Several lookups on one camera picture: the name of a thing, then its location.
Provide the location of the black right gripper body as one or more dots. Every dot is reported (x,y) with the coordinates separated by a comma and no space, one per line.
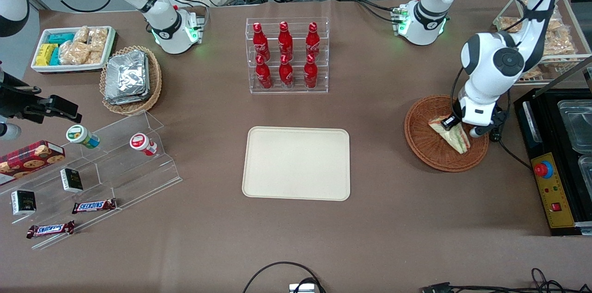
(14,101)

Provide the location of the triangle sandwich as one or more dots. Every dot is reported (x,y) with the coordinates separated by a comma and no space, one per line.
(455,139)

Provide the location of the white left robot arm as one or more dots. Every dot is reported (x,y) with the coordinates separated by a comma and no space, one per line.
(490,59)

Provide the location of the round brown wicker basket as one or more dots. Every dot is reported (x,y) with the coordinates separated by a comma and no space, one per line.
(425,145)

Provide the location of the oval tan wicker basket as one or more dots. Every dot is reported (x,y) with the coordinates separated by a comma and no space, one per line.
(155,85)

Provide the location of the cream plastic tray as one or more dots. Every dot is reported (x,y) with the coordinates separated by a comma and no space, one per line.
(296,163)

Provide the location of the green lid yogurt cup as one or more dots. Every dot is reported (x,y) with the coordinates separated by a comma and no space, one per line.
(81,135)

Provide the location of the red cookie box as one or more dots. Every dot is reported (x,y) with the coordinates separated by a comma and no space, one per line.
(27,159)

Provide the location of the white rectangular snack bin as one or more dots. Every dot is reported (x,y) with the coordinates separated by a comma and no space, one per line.
(69,69)

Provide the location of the yellow snack packet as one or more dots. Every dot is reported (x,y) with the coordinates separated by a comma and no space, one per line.
(45,55)

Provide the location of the teal snack packet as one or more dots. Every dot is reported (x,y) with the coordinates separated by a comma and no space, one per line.
(54,56)
(60,38)

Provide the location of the clear bag of rice crackers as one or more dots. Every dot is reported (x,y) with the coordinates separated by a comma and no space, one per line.
(95,57)
(74,52)
(81,34)
(98,39)

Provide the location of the clear bag of brown snacks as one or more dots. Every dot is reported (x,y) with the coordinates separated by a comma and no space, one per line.
(508,24)
(562,43)
(532,73)

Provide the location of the small black box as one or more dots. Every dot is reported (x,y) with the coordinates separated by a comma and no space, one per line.
(71,180)
(23,202)

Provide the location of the red lid yogurt cup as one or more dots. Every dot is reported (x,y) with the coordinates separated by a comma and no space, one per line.
(141,143)

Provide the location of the clear plastic food container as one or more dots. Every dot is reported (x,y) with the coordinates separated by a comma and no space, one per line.
(586,170)
(576,124)

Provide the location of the black sealing machine yellow panel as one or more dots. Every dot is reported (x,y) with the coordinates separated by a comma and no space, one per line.
(552,191)

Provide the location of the clear acrylic step shelf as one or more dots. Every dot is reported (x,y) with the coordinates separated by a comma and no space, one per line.
(138,177)

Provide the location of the snickers chocolate bar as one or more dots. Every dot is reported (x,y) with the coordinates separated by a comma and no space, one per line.
(51,229)
(94,206)

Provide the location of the red cola bottle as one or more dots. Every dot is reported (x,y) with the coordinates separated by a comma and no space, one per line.
(285,41)
(263,76)
(313,41)
(260,43)
(286,75)
(310,75)

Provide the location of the clear acrylic bottle rack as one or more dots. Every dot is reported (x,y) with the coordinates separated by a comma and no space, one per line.
(296,89)

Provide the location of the small silver device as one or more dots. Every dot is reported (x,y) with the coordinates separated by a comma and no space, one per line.
(303,289)

